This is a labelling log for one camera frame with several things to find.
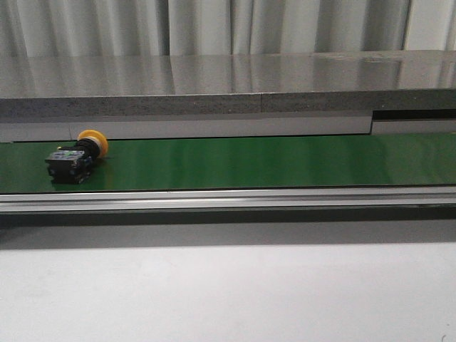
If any yellow mushroom push button switch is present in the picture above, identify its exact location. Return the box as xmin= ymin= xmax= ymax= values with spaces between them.
xmin=45 ymin=130 xmax=108 ymax=184

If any green conveyor belt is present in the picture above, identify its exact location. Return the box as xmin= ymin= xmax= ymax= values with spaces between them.
xmin=1 ymin=133 xmax=455 ymax=194

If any grey panel under worktop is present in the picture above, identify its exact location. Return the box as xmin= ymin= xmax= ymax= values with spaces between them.
xmin=1 ymin=109 xmax=455 ymax=143

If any white pleated curtain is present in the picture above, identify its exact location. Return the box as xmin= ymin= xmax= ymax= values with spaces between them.
xmin=1 ymin=1 xmax=455 ymax=57

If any grey stone worktop slab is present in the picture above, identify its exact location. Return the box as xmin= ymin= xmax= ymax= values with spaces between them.
xmin=1 ymin=51 xmax=455 ymax=122

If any aluminium conveyor front rail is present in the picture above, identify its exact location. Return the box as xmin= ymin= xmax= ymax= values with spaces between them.
xmin=1 ymin=185 xmax=455 ymax=229

